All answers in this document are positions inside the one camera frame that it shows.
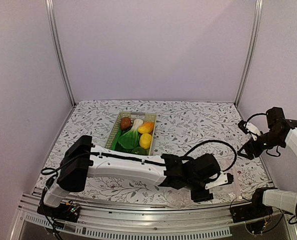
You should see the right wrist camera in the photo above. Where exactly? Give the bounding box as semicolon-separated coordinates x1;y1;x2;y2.
237;120;261;141

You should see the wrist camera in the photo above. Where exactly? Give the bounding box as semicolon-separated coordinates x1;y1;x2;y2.
237;120;261;141
205;171;234;190

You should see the aluminium front rail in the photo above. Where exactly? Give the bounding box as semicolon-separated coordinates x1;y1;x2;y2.
10;193;297;240

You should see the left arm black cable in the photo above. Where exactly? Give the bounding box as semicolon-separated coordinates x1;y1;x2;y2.
185;139;238;176

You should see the green cucumber toy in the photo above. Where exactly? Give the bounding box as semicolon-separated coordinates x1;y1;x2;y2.
110;129;122;151

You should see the bok choy toy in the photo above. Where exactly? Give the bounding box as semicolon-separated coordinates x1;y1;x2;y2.
118;118;144;150

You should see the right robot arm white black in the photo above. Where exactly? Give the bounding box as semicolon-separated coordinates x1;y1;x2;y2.
237;106;297;220

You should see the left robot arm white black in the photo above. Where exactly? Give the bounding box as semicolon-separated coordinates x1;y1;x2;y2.
41;135;226;217

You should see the beige perforated plastic basket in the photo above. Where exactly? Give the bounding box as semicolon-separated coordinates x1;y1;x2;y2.
105;111;157;156

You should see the left aluminium frame post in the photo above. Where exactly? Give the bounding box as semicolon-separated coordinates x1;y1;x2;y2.
45;0;76;108

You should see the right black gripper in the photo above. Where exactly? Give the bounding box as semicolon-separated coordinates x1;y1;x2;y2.
238;130;284;160

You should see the brown potato toy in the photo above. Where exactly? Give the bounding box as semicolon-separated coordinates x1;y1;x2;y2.
120;117;132;131

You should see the yellow lemon toy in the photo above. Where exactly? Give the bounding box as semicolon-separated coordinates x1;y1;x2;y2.
139;133;153;150

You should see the floral tablecloth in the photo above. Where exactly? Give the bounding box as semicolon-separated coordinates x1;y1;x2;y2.
45;100;272;209

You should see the clear zip top bag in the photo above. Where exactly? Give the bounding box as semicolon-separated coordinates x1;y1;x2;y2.
211;164;246;201

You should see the aluminium frame post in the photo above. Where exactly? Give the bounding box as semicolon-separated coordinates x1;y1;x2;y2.
45;0;76;108
234;0;263;108

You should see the right aluminium frame post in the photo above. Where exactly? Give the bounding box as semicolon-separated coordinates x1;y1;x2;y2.
234;0;263;108

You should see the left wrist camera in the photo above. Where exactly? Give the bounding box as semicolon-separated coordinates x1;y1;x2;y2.
205;171;234;190

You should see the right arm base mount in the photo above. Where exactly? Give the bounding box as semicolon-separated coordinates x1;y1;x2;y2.
229;200;274;235

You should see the green pepper toy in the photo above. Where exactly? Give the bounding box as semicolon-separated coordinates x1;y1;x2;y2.
131;146;149;156

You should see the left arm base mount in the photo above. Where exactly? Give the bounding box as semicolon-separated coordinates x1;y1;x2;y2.
37;200;81;223

